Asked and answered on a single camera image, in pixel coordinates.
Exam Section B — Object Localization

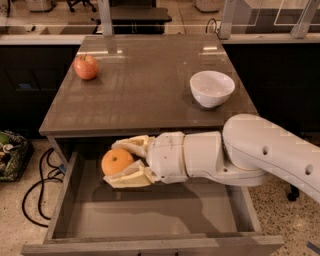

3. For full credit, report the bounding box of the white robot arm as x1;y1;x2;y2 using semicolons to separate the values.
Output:
102;114;320;202

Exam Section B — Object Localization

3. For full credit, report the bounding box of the black office chair base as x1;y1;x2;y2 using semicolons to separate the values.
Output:
65;0;98;14

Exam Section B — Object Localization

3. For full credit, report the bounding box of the basket of items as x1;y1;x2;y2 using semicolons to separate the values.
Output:
0;131;34;182

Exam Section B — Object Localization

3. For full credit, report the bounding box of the black floor cable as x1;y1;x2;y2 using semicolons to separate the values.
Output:
21;147;65;229

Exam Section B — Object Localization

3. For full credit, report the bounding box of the grey counter cabinet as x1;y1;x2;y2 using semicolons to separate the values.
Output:
39;34;256;162

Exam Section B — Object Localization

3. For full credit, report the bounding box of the white ceramic bowl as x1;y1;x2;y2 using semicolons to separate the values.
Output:
189;71;235;108

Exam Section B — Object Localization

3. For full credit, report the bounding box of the orange fruit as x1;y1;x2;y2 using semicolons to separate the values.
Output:
101;148;134;176

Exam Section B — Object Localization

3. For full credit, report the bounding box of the dark background table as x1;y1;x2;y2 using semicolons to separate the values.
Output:
107;6;172;34

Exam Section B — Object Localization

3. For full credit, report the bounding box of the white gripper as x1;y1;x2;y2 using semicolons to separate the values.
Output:
104;132;188;188

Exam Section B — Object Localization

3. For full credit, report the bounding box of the grey open drawer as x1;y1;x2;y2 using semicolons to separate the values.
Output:
22;138;284;256

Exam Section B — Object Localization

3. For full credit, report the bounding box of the red apple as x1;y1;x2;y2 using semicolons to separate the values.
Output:
73;54;99;80

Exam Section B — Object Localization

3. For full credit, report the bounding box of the black stand with wheel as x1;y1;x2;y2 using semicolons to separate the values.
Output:
287;185;300;202

